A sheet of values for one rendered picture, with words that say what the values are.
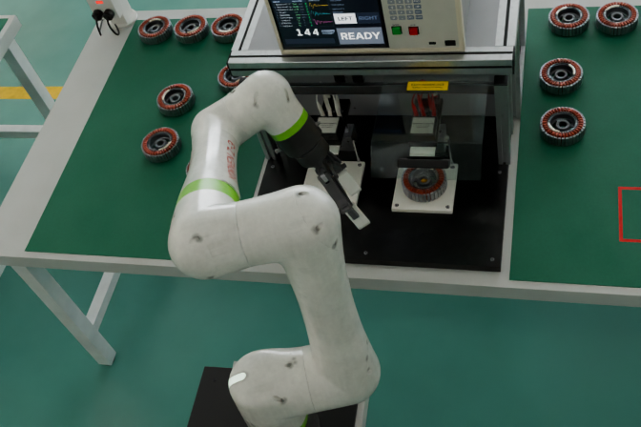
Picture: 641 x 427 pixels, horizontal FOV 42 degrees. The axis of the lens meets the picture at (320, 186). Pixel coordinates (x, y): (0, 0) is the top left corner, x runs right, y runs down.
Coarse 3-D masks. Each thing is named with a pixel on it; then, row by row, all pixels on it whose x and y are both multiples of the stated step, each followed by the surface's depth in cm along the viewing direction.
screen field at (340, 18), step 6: (366, 12) 182; (372, 12) 182; (378, 12) 182; (336, 18) 185; (342, 18) 185; (348, 18) 185; (354, 18) 184; (360, 18) 184; (366, 18) 184; (372, 18) 183; (378, 18) 183
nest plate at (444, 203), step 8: (400, 184) 209; (416, 184) 208; (448, 184) 205; (400, 192) 207; (448, 192) 204; (400, 200) 205; (408, 200) 205; (440, 200) 203; (448, 200) 202; (392, 208) 204; (400, 208) 204; (408, 208) 203; (416, 208) 203; (424, 208) 202; (432, 208) 202; (440, 208) 201; (448, 208) 201
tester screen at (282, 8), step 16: (272, 0) 185; (288, 0) 184; (304, 0) 183; (320, 0) 182; (336, 0) 181; (352, 0) 180; (368, 0) 179; (288, 16) 188; (304, 16) 187; (320, 16) 186; (288, 32) 192; (320, 32) 190; (336, 32) 189
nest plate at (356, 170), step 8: (312, 168) 218; (352, 168) 215; (360, 168) 215; (312, 176) 216; (352, 176) 213; (360, 176) 213; (304, 184) 215; (312, 184) 214; (320, 184) 214; (360, 184) 211; (352, 200) 208
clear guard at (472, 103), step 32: (384, 96) 189; (416, 96) 187; (448, 96) 185; (480, 96) 183; (384, 128) 183; (416, 128) 181; (448, 128) 179; (480, 128) 177; (384, 160) 181; (480, 160) 175
